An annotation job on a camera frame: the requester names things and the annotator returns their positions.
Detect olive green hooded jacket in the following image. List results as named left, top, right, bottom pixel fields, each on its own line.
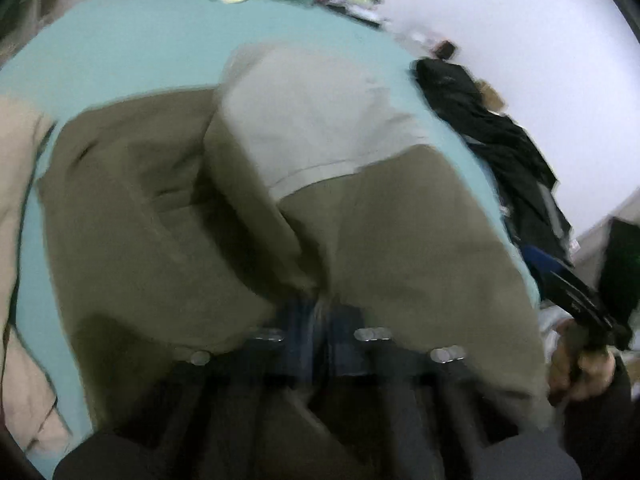
left=37, top=41, right=557, bottom=480

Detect black clothes pile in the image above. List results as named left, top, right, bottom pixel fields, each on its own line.
left=411, top=58, right=572, bottom=263

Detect person right hand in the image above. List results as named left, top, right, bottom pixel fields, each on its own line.
left=548, top=318, right=616, bottom=401

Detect beige folded garment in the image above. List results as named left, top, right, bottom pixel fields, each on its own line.
left=0, top=94, right=74, bottom=461

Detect cardboard boxes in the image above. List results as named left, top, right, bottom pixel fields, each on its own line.
left=475, top=79, right=506, bottom=114

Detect black device on nightstand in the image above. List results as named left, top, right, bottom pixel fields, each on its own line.
left=432, top=40, right=458, bottom=61

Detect teal bed sheet mattress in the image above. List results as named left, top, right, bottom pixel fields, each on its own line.
left=1, top=0, right=541, bottom=445

